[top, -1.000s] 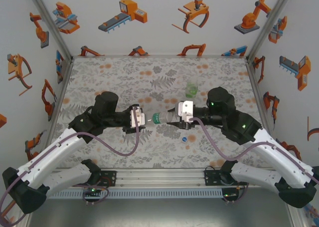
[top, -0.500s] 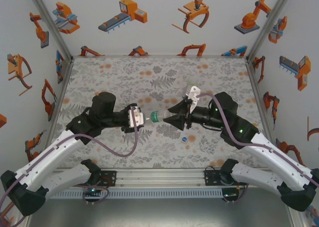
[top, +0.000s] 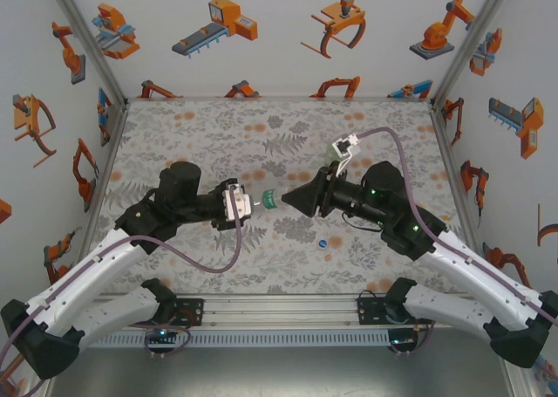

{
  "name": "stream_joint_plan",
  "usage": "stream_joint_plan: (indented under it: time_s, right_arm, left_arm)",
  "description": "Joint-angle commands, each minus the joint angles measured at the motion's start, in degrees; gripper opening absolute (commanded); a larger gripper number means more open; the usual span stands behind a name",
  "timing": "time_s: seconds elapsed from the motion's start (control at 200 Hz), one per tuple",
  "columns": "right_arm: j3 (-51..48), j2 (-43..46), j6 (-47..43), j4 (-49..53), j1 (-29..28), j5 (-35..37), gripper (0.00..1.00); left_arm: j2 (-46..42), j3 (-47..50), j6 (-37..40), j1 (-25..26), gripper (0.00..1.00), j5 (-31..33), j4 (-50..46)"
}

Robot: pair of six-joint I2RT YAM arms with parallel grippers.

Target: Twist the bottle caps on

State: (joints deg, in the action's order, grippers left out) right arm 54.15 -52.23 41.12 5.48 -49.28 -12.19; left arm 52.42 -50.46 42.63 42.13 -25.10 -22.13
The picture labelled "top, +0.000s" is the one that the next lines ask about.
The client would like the clear bottle dark green label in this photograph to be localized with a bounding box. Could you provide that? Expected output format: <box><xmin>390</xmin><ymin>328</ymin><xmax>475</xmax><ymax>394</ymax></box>
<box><xmin>248</xmin><ymin>187</ymin><xmax>289</xmax><ymax>211</ymax></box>

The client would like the clear bottle light green label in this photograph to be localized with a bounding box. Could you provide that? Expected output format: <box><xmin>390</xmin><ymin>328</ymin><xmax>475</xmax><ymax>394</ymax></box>
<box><xmin>322</xmin><ymin>143</ymin><xmax>340</xmax><ymax>168</ymax></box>

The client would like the floral patterned table mat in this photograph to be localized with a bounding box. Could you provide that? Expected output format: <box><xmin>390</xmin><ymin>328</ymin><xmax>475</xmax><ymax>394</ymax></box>
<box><xmin>89</xmin><ymin>99</ymin><xmax>483</xmax><ymax>296</ymax></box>

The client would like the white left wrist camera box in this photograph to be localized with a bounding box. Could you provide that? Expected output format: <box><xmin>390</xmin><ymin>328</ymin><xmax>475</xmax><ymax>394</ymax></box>
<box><xmin>222</xmin><ymin>185</ymin><xmax>255</xmax><ymax>221</ymax></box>

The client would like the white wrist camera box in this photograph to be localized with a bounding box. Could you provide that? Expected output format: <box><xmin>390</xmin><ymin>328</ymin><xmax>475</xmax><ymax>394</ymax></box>
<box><xmin>329</xmin><ymin>133</ymin><xmax>364</xmax><ymax>176</ymax></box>
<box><xmin>222</xmin><ymin>185</ymin><xmax>255</xmax><ymax>221</ymax></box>

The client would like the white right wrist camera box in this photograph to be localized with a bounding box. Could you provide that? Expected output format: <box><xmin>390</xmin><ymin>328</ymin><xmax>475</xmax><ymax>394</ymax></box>
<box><xmin>329</xmin><ymin>133</ymin><xmax>364</xmax><ymax>176</ymax></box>

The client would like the aluminium frame side rail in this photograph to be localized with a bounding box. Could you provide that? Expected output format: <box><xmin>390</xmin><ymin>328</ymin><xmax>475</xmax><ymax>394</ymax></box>
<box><xmin>429</xmin><ymin>98</ymin><xmax>498</xmax><ymax>293</ymax></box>
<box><xmin>65</xmin><ymin>99</ymin><xmax>131</xmax><ymax>296</ymax></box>

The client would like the thin aluminium frame rail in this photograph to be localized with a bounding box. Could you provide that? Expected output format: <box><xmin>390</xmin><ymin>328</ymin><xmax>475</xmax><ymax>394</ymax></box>
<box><xmin>125</xmin><ymin>94</ymin><xmax>436</xmax><ymax>104</ymax></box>

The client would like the wide grooved aluminium rail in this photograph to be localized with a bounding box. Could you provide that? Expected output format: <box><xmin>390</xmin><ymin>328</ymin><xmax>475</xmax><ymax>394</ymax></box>
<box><xmin>41</xmin><ymin>294</ymin><xmax>519</xmax><ymax>331</ymax></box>

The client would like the white slotted cable duct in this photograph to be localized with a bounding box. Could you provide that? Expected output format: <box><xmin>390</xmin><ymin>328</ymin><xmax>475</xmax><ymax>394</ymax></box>
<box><xmin>86</xmin><ymin>330</ymin><xmax>391</xmax><ymax>348</ymax></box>

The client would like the purple left arm base cable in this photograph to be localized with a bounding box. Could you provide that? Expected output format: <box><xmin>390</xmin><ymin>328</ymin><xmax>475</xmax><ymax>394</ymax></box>
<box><xmin>145</xmin><ymin>303</ymin><xmax>194</xmax><ymax>361</ymax></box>

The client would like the purple arm base cable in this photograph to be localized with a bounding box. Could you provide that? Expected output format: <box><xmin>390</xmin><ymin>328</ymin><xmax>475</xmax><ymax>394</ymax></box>
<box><xmin>389</xmin><ymin>303</ymin><xmax>444</xmax><ymax>359</ymax></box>
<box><xmin>145</xmin><ymin>303</ymin><xmax>194</xmax><ymax>361</ymax></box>

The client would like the aluminium frame post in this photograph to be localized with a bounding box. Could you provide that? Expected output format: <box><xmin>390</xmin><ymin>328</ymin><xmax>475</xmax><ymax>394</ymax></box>
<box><xmin>43</xmin><ymin>0</ymin><xmax>130</xmax><ymax>106</ymax></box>
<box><xmin>430</xmin><ymin>0</ymin><xmax>519</xmax><ymax>106</ymax></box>

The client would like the purple right arm base cable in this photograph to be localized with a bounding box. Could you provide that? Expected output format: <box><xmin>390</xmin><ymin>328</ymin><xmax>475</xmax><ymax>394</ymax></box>
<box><xmin>389</xmin><ymin>303</ymin><xmax>444</xmax><ymax>359</ymax></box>

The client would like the aluminium frame leg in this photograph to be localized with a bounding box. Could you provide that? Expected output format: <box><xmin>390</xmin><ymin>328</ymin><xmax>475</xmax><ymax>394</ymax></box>
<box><xmin>496</xmin><ymin>361</ymin><xmax>545</xmax><ymax>397</ymax></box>

